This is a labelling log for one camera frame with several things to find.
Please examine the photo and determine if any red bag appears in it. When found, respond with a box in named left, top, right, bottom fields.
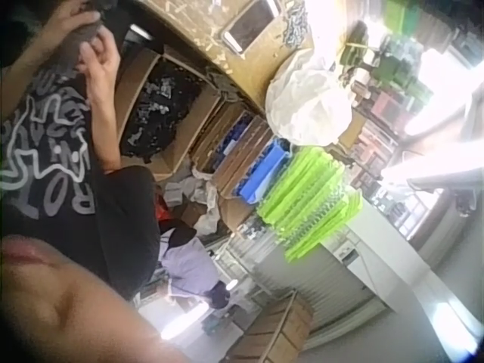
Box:
left=156, top=193, right=174, bottom=223

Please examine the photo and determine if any grey fabric piece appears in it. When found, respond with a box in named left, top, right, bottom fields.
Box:
left=55, top=18, right=110, bottom=73

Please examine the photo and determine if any stack of blue bins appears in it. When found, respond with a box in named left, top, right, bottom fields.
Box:
left=237, top=136, right=295, bottom=204

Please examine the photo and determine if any white plastic bag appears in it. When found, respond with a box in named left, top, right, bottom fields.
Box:
left=264, top=48, right=359, bottom=147

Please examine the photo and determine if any grey roller shutter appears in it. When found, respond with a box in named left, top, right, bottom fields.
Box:
left=253, top=245, right=383, bottom=330

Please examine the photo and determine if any wooden work table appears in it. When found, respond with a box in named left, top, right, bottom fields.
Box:
left=143, top=0, right=319, bottom=116

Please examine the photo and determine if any person's left hand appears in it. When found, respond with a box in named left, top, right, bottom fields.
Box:
left=42, top=0, right=101, bottom=43

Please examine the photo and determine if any person's right hand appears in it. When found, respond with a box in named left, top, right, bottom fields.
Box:
left=74, top=27, right=123, bottom=101

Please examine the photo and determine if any carton of black parts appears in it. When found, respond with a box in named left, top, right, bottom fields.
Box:
left=115, top=45, right=228, bottom=183

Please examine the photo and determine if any white-framed tablet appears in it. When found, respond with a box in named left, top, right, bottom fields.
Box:
left=222, top=0, right=280, bottom=54

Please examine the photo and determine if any storage shelf with goods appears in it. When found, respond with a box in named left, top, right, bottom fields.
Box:
left=336, top=0, right=458, bottom=235

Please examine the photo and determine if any pile of metal screws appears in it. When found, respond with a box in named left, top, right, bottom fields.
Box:
left=278, top=0, right=313, bottom=49

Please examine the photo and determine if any carton of blue parts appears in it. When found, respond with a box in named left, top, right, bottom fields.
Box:
left=188, top=100, right=275, bottom=200

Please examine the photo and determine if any stack of brown cartons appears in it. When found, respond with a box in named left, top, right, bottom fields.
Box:
left=229, top=291, right=315, bottom=363

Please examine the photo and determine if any heap of white scraps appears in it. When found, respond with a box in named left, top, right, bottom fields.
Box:
left=165, top=166, right=225, bottom=236

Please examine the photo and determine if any white counter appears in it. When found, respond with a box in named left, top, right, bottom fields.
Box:
left=340, top=213, right=470, bottom=343

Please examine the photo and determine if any stack of green trays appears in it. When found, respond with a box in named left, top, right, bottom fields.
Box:
left=256, top=145, right=365, bottom=266

